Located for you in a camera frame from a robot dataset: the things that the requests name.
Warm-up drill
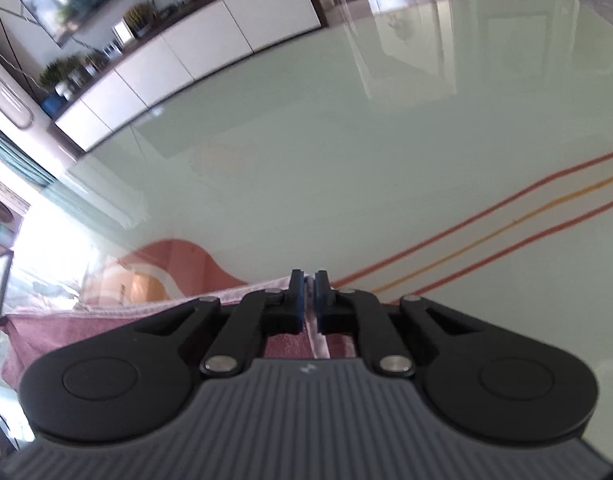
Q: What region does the pink towel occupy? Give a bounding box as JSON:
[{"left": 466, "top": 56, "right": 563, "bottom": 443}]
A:
[{"left": 1, "top": 285, "right": 362, "bottom": 387}]

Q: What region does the white sideboard with dark top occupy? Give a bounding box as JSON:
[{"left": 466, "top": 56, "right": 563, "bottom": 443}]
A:
[{"left": 53, "top": 0, "right": 330, "bottom": 154}]

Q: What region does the blue bin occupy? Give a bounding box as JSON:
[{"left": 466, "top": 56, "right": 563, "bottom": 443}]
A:
[{"left": 38, "top": 95, "right": 63, "bottom": 119}]

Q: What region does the potted plant in white pot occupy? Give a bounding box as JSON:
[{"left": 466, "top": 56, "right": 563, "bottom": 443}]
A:
[{"left": 38, "top": 54, "right": 83, "bottom": 99}]

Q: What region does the white photo frame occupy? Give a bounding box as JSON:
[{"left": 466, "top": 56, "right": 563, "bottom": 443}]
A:
[{"left": 111, "top": 19, "right": 135, "bottom": 46}]

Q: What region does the teal curtain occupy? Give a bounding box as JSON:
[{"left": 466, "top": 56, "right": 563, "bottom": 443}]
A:
[{"left": 0, "top": 119, "right": 58, "bottom": 192}]

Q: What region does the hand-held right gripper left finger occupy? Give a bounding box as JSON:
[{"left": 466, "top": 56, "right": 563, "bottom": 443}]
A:
[{"left": 134, "top": 269, "right": 306, "bottom": 380}]

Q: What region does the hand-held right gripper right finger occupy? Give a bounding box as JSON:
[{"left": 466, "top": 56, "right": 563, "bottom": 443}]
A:
[{"left": 313, "top": 270, "right": 480, "bottom": 380}]

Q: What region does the white tower air conditioner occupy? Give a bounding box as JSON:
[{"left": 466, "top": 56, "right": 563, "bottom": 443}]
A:
[{"left": 0, "top": 49, "right": 38, "bottom": 132}]

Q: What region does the grass plant in pot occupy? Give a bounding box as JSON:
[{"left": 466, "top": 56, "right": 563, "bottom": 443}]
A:
[{"left": 123, "top": 3, "right": 156, "bottom": 39}]

